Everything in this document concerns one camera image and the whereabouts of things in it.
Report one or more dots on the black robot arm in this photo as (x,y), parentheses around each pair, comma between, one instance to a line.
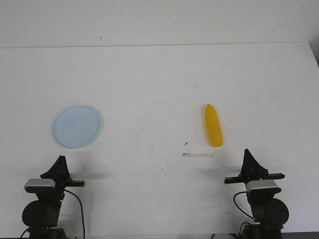
(41,216)
(269,214)

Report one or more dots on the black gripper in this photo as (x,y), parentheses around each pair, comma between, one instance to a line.
(59,173)
(251,170)

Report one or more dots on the clear tape strip horizontal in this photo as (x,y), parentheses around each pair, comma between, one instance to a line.
(197,155)

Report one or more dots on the light blue round plate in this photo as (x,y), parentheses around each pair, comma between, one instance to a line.
(76,126)

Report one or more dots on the yellow plastic corn cob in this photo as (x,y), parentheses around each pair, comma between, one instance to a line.
(213,127)

